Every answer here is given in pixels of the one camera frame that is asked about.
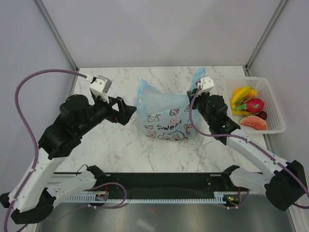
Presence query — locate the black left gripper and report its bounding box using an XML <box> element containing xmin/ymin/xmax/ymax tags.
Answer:
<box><xmin>78</xmin><ymin>92</ymin><xmax>137</xmax><ymax>136</ymax></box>

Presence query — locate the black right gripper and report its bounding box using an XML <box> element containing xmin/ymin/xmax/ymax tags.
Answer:
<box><xmin>187</xmin><ymin>88</ymin><xmax>214</xmax><ymax>126</ymax></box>

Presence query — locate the yellow fake banana bunch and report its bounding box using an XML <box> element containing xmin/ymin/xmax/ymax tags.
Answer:
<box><xmin>230</xmin><ymin>86</ymin><xmax>252</xmax><ymax>116</ymax></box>

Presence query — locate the light blue plastic bag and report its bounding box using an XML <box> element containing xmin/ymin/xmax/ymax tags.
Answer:
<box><xmin>135</xmin><ymin>79</ymin><xmax>197</xmax><ymax>141</ymax></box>

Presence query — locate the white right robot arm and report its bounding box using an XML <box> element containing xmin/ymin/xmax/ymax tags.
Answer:
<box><xmin>187</xmin><ymin>88</ymin><xmax>309</xmax><ymax>211</ymax></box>

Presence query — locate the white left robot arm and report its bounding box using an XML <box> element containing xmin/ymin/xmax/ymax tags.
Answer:
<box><xmin>0</xmin><ymin>94</ymin><xmax>137</xmax><ymax>224</ymax></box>

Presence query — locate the red fake dragon fruit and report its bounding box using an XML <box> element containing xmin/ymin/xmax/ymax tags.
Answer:
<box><xmin>235</xmin><ymin>98</ymin><xmax>265</xmax><ymax>114</ymax></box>

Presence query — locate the orange fake peach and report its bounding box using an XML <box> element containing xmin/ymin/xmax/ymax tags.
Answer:
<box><xmin>248</xmin><ymin>89</ymin><xmax>258</xmax><ymax>98</ymax></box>

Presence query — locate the fake watermelon slice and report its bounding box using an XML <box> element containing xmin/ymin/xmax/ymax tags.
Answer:
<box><xmin>239</xmin><ymin>116</ymin><xmax>268</xmax><ymax>131</ymax></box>

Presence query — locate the dark purple fake plum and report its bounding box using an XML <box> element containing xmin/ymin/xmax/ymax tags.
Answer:
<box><xmin>256</xmin><ymin>111</ymin><xmax>267</xmax><ymax>120</ymax></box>

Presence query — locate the white plastic fruit basket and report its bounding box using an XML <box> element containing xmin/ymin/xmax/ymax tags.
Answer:
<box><xmin>224</xmin><ymin>76</ymin><xmax>286</xmax><ymax>134</ymax></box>

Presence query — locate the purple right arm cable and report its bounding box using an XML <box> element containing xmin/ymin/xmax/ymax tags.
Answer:
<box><xmin>188</xmin><ymin>88</ymin><xmax>309</xmax><ymax>210</ymax></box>

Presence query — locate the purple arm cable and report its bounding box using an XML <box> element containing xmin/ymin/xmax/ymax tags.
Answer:
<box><xmin>188</xmin><ymin>88</ymin><xmax>309</xmax><ymax>210</ymax></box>
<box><xmin>2</xmin><ymin>69</ymin><xmax>128</xmax><ymax>232</ymax></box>

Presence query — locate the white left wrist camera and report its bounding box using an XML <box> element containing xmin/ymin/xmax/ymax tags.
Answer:
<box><xmin>86</xmin><ymin>75</ymin><xmax>112</xmax><ymax>103</ymax></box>

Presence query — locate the right aluminium corner post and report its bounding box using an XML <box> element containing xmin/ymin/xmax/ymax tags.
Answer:
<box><xmin>243</xmin><ymin>0</ymin><xmax>290</xmax><ymax>76</ymax></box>

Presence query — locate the aluminium corner post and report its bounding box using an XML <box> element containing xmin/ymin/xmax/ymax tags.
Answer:
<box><xmin>243</xmin><ymin>0</ymin><xmax>290</xmax><ymax>76</ymax></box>
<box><xmin>33</xmin><ymin>0</ymin><xmax>79</xmax><ymax>71</ymax></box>

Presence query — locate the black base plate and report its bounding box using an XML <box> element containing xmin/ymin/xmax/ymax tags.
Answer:
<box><xmin>95</xmin><ymin>173</ymin><xmax>246</xmax><ymax>199</ymax></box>

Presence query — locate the white slotted cable duct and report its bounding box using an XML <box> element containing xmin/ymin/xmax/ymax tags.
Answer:
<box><xmin>64</xmin><ymin>192</ymin><xmax>226</xmax><ymax>204</ymax></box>

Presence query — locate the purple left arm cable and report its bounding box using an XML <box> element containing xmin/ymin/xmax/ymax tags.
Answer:
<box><xmin>2</xmin><ymin>69</ymin><xmax>128</xmax><ymax>232</ymax></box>

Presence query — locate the left aluminium corner post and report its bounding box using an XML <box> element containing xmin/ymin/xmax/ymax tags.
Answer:
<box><xmin>33</xmin><ymin>0</ymin><xmax>79</xmax><ymax>71</ymax></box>

